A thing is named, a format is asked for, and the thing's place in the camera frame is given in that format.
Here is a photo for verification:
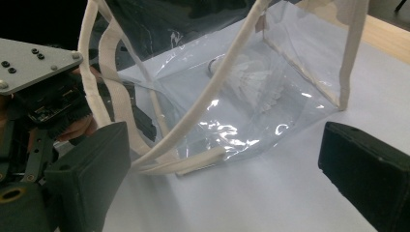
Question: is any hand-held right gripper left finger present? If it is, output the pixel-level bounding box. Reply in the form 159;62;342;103
44;121;132;232

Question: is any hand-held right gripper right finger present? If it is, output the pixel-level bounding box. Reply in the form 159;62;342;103
318;121;410;232

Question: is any clear plastic bag beige trim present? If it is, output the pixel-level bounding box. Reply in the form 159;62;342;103
77;0;370;177

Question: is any white table cover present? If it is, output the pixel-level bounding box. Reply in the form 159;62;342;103
52;13;410;232

